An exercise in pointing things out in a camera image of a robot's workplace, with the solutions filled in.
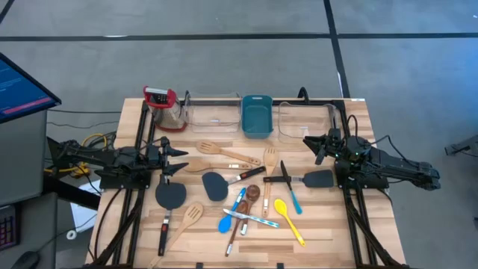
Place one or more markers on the grey desk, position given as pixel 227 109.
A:
pixel 37 231

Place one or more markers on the grey cabinet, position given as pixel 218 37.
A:
pixel 22 160

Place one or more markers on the black rectangular-head spatula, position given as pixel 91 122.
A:
pixel 317 178

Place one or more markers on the black round-head spatula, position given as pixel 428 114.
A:
pixel 170 196
pixel 214 187

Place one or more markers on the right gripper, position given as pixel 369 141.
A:
pixel 336 145

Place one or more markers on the computer keyboard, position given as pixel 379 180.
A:
pixel 7 228

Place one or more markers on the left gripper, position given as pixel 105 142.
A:
pixel 155 158

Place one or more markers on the wooden spork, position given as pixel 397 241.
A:
pixel 270 157

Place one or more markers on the blue silicone spoon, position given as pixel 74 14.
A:
pixel 225 224

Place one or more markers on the black floor stand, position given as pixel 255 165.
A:
pixel 463 147

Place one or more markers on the teal plastic bin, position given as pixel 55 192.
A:
pixel 257 119

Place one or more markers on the computer monitor blue screen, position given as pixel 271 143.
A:
pixel 20 91

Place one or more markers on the yellow silicone spoon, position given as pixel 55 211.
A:
pixel 280 207

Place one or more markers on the wooden slotted spatula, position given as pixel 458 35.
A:
pixel 207 146

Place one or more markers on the long dark wooden spoon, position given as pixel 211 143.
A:
pixel 242 206

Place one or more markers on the wooden slotted spoon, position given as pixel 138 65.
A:
pixel 193 213

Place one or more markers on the black aluminium table frame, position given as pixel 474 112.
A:
pixel 338 106

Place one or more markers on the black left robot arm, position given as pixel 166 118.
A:
pixel 112 160

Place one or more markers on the clear plastic bin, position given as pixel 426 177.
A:
pixel 213 112
pixel 298 123

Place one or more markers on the white paper sheet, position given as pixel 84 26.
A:
pixel 84 216

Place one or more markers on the black computer mouse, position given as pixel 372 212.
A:
pixel 26 260

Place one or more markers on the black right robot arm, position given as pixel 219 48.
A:
pixel 396 164

